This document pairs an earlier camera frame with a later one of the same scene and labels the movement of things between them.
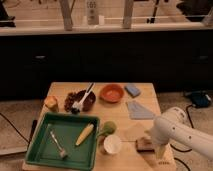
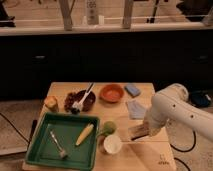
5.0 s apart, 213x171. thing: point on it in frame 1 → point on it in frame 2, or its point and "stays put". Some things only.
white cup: [112, 143] stays put
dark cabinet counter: [173, 57] stays put
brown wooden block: [144, 145] → [135, 132]
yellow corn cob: [84, 134] stays put
